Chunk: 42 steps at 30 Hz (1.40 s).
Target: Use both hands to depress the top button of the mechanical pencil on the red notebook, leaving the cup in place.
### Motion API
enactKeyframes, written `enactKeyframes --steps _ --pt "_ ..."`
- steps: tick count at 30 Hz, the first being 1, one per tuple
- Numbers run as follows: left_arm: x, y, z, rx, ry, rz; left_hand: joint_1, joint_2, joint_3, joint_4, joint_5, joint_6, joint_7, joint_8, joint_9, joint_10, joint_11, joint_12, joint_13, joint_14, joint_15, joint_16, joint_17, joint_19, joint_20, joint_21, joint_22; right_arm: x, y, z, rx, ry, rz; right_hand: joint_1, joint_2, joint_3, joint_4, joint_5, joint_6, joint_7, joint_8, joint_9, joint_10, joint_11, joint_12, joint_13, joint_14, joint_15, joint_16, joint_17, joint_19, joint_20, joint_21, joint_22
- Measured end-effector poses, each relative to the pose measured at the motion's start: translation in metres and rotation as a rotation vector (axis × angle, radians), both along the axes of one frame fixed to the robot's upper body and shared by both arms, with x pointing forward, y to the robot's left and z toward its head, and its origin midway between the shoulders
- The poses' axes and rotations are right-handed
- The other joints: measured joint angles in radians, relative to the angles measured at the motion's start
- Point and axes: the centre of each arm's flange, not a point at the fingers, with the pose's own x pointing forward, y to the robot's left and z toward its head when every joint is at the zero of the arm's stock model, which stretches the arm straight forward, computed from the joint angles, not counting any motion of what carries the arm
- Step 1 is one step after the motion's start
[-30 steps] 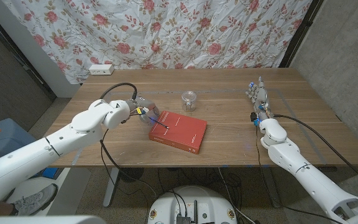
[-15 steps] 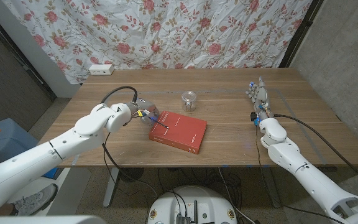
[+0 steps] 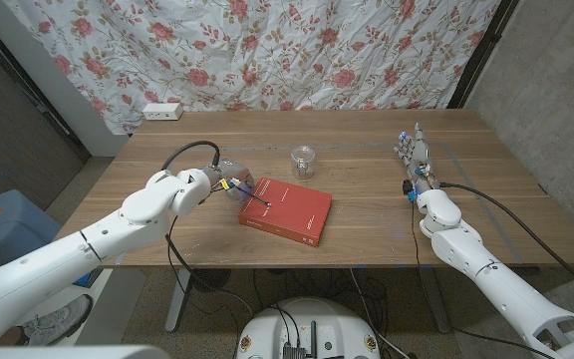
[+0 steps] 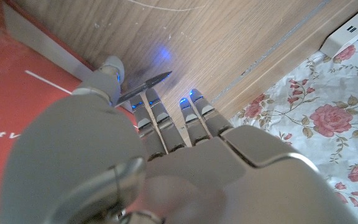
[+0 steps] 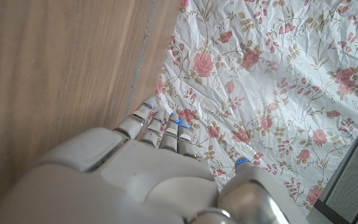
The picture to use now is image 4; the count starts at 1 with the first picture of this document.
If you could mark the white power strip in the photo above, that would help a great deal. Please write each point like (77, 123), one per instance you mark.
(350, 31)

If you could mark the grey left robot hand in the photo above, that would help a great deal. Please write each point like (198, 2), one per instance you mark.
(197, 180)

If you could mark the floral backdrop cloth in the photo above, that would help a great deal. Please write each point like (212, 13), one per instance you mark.
(331, 118)

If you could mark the black mechanical pencil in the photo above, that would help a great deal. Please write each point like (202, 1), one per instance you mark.
(154, 81)

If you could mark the red notebook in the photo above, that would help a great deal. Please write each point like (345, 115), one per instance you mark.
(11, 93)

